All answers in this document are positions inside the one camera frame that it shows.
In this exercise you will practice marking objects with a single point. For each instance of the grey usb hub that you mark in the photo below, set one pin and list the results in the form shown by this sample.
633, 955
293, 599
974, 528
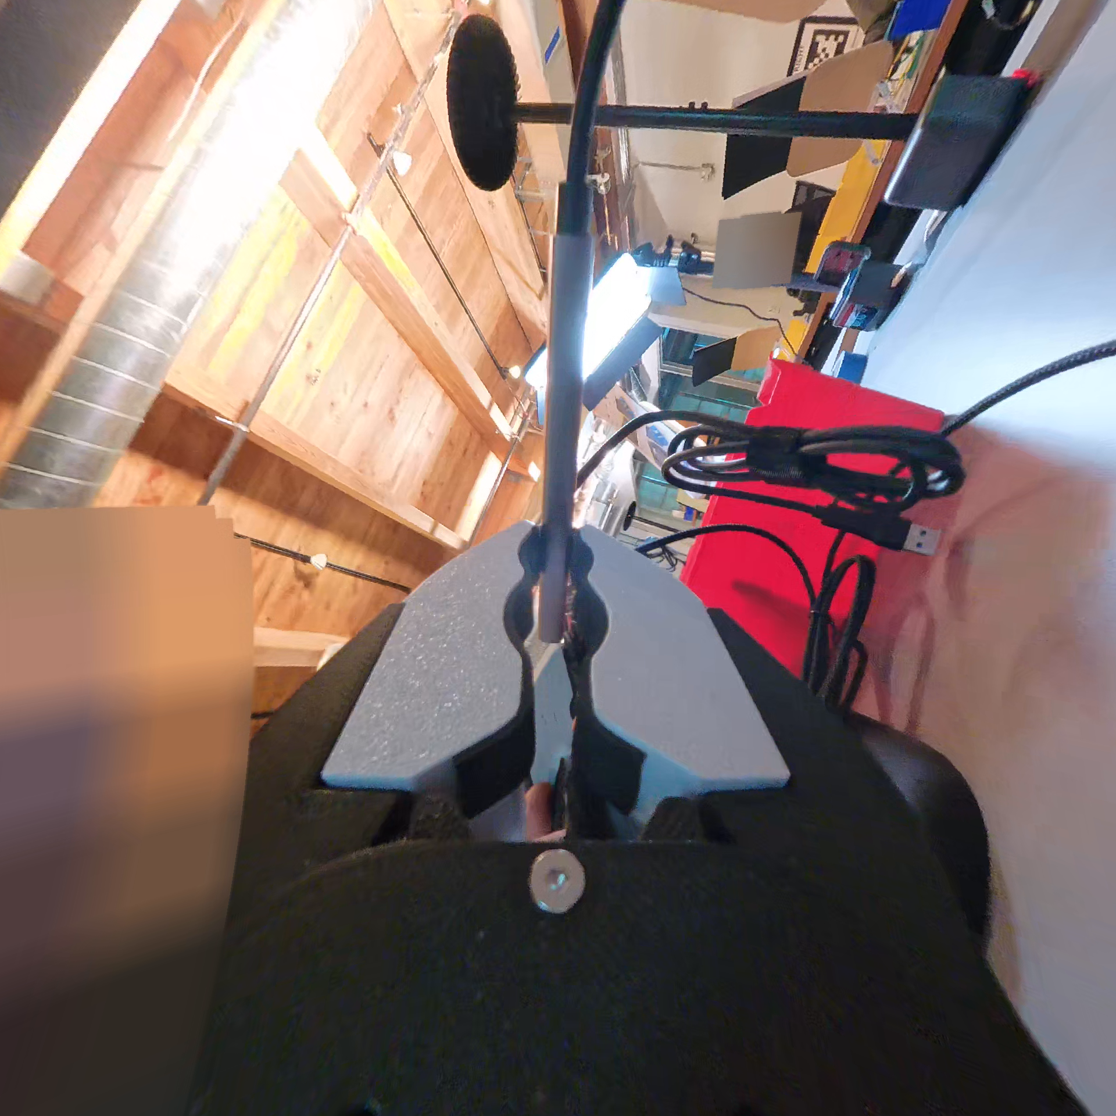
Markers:
565, 418

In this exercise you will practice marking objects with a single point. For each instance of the dark grey equipment box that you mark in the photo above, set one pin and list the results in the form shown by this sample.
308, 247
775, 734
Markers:
951, 139

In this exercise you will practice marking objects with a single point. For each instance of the black floor lamp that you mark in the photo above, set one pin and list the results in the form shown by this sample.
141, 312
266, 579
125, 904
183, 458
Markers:
479, 104

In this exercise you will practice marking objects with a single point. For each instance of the silver ventilation duct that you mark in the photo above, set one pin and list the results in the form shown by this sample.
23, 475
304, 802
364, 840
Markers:
96, 374

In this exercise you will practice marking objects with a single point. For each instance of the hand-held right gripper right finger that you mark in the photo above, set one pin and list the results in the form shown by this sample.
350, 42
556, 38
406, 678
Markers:
680, 679

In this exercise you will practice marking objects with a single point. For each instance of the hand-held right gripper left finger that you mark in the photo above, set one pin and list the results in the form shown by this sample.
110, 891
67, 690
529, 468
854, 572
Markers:
419, 679

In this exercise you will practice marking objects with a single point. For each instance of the red plastic bin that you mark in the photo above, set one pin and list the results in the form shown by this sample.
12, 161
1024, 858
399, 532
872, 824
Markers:
759, 610

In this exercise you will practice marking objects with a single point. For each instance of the led panel light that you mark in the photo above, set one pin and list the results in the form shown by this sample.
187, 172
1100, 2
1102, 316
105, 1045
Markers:
611, 321

